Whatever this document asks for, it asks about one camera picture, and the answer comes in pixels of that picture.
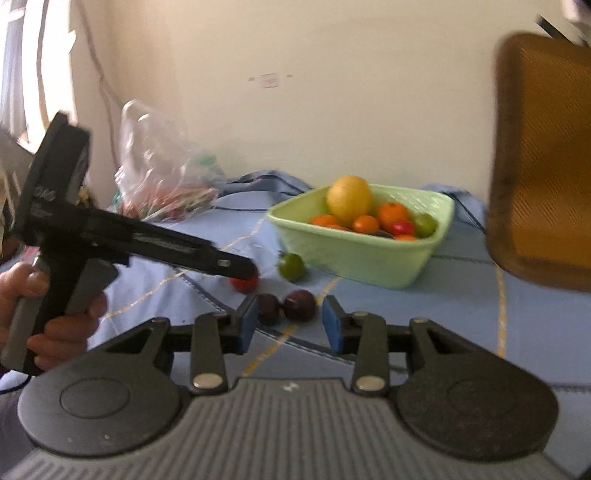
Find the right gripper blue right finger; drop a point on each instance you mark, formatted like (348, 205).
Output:
(364, 335)

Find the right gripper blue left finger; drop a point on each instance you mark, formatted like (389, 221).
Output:
(216, 335)

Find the red tomato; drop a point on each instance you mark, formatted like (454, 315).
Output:
(402, 227)
(244, 286)

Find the dark purple plum front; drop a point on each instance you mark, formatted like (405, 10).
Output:
(269, 309)

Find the dark purple plum back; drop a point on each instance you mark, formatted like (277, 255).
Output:
(299, 306)

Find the orange tomato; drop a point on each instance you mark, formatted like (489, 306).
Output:
(405, 238)

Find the orange mandarin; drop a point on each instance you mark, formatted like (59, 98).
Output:
(366, 224)
(325, 220)

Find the large orange with stem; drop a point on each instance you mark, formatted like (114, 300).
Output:
(391, 212)

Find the green lime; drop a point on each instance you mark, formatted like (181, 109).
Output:
(425, 225)

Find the large yellow grapefruit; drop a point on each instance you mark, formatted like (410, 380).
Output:
(348, 198)

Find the person's left hand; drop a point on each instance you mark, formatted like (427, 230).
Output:
(65, 337)

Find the light green plastic basin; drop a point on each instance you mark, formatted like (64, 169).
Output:
(370, 259)

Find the green tomato with stem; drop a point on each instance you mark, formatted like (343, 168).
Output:
(291, 267)

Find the blue checked bed sheet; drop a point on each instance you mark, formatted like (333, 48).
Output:
(544, 330)

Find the clear plastic bag of fruit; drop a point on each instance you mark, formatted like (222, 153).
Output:
(163, 176)

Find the brown woven seat cushion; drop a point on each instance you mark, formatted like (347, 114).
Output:
(538, 222)

